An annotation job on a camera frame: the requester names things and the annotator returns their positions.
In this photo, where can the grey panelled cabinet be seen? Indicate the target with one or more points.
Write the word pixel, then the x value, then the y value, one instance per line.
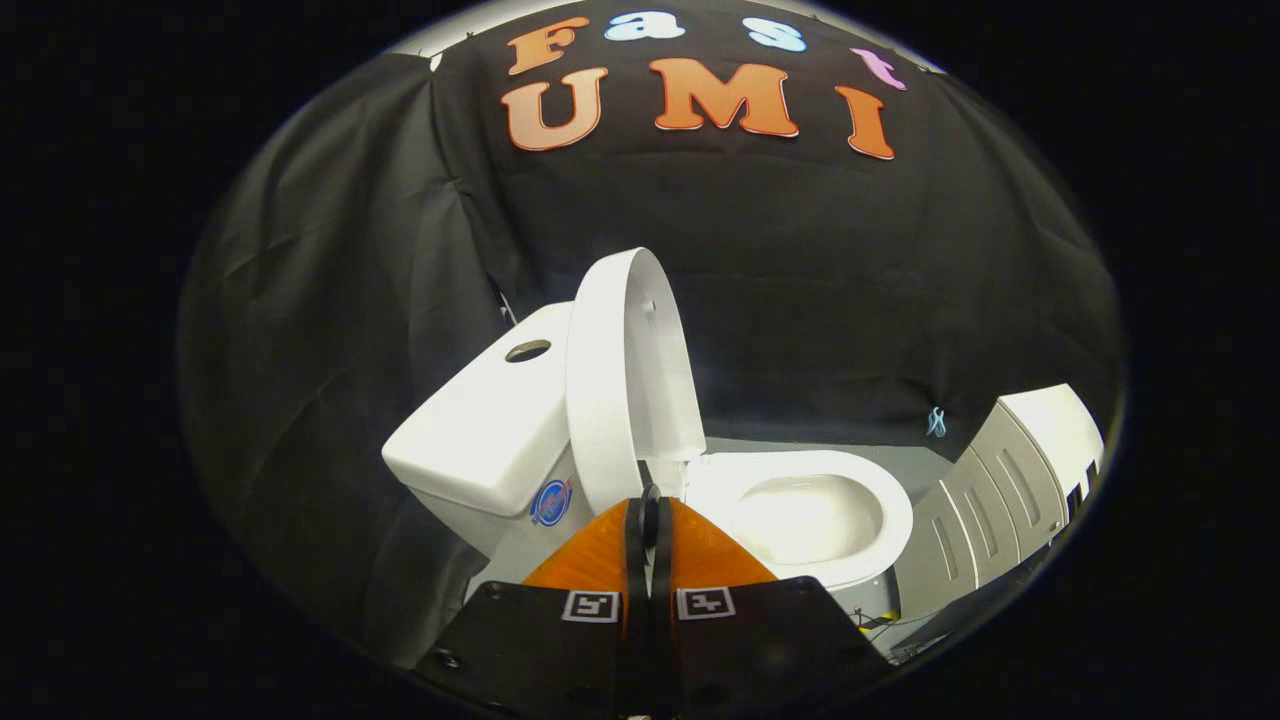
pixel 1000 490

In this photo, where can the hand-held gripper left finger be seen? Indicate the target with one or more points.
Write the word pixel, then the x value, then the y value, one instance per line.
pixel 560 650

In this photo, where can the black backdrop cloth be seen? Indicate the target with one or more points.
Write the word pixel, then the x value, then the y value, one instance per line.
pixel 800 280

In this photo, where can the white toilet bowl with seat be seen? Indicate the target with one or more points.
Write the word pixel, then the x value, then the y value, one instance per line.
pixel 800 480

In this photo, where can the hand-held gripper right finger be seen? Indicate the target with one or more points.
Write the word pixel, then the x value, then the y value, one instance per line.
pixel 740 650

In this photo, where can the black round lid tab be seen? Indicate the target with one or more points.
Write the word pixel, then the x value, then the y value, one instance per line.
pixel 650 491

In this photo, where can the white toilet tank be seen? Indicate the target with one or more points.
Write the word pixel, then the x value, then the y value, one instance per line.
pixel 490 440

